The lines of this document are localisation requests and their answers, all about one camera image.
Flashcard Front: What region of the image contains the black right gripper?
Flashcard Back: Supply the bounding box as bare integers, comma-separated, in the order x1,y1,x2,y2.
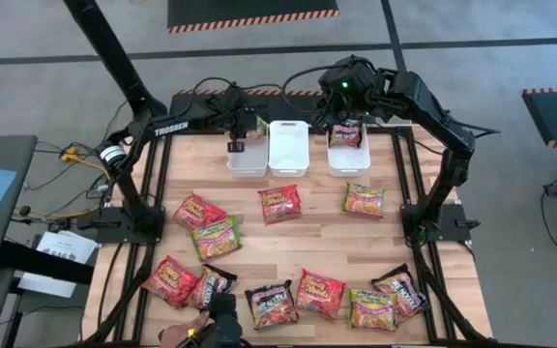
317,55,382,126

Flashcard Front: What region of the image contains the black Maruchan Fire Noodle packet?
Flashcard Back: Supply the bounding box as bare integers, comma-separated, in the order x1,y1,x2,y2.
185,263,239,310
329,120,363,149
371,263,429,324
244,279,300,331

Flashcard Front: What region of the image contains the red Maruchan Saucy Noodles packet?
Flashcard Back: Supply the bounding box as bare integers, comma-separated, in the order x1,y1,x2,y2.
171,192,228,231
257,184,304,226
141,255,200,309
295,268,347,321

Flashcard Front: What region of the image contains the white plastic bin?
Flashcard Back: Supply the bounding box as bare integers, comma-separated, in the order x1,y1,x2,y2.
226,126,270,178
326,123,372,178
268,120,310,178

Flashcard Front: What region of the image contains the white printed paper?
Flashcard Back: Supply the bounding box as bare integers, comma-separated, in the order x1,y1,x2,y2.
16,230,100,300

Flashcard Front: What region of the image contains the person's hand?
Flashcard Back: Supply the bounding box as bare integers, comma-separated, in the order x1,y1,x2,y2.
158,311,211,348

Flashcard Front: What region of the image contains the grey desk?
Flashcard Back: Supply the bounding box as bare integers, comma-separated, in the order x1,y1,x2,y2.
0,134,39,277

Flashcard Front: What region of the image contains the black desk crossbar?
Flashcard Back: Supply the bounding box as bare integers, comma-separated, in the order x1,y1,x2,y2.
0,240,96,286

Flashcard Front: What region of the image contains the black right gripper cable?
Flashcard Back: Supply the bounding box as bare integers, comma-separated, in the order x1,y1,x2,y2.
280,64,337,117

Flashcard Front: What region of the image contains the black aluminium table frame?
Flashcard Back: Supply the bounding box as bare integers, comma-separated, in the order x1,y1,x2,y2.
82,124,497,348

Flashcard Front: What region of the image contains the black camera mast pole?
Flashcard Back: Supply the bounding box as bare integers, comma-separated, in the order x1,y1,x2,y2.
62,0,169,126

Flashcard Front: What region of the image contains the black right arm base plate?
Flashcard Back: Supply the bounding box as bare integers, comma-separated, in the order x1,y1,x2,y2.
399,202,482,243

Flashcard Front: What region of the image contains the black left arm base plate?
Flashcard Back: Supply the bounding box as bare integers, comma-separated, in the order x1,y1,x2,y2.
75,205,166,245

